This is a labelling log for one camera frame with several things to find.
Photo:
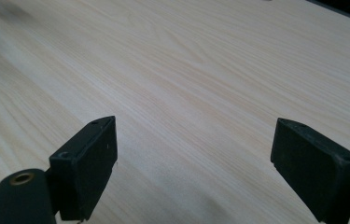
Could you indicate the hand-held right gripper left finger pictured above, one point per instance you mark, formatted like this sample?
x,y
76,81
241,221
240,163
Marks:
x,y
84,168

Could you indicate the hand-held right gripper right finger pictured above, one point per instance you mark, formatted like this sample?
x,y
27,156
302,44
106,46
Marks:
x,y
315,168

